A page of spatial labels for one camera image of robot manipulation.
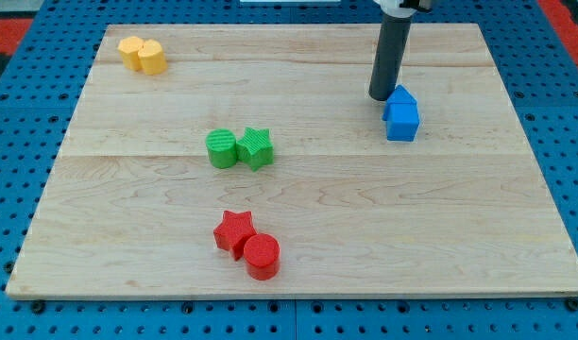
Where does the red cylinder block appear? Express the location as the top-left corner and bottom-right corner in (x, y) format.
(244, 233), (281, 281)

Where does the blue triangle block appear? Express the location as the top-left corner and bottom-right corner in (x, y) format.
(382, 85), (417, 121)

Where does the yellow heart block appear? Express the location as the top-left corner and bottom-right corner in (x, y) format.
(138, 40), (168, 76)

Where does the green star block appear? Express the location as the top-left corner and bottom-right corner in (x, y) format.
(236, 127), (274, 171)

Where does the red star block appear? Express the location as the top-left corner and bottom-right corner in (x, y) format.
(213, 211), (257, 261)

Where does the blue cube block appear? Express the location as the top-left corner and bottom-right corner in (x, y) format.
(383, 103), (420, 142)

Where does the wooden board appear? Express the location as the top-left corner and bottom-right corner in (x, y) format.
(7, 24), (578, 300)

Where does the yellow hexagon block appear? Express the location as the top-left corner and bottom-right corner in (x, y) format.
(117, 36), (144, 71)

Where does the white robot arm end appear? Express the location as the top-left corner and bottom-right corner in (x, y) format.
(373, 0), (435, 18)

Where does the green cylinder block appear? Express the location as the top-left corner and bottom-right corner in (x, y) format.
(205, 128), (237, 169)

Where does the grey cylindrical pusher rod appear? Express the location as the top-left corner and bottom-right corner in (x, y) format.
(368, 14), (412, 101)

